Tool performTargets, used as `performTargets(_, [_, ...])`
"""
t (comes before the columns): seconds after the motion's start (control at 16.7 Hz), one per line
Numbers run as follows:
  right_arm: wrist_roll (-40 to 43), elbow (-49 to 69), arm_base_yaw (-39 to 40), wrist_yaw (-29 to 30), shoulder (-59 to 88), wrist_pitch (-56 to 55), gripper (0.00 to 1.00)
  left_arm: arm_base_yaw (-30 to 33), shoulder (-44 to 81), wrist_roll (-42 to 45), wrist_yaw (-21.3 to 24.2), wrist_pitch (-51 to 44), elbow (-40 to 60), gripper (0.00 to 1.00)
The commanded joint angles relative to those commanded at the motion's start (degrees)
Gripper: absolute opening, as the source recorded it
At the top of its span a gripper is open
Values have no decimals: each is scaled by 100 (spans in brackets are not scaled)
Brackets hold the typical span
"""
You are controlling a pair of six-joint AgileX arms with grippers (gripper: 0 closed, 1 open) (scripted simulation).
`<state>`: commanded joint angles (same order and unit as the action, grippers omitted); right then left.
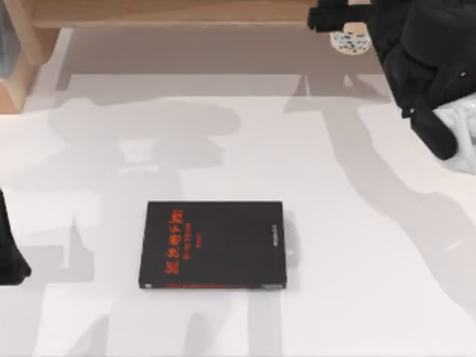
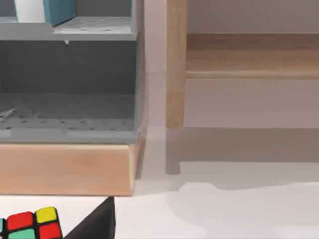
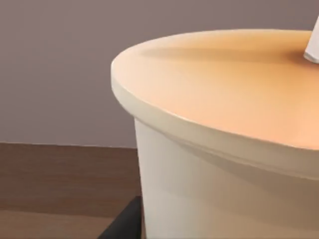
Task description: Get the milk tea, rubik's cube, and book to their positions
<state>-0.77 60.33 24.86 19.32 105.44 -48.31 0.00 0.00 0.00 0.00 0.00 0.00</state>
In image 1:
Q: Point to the white cup with black spots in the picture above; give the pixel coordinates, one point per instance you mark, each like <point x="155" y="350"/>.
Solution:
<point x="351" y="42"/>

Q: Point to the black book with red lettering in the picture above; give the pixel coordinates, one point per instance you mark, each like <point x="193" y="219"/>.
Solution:
<point x="223" y="245"/>

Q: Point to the pale wooden shelf unit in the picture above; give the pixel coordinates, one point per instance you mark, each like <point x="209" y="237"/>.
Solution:
<point x="33" y="41"/>

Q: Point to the grey blue panel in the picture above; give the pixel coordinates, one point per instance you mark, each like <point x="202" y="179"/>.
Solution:
<point x="6" y="37"/>

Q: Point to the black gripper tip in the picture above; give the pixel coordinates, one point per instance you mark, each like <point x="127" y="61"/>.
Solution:
<point x="9" y="253"/>

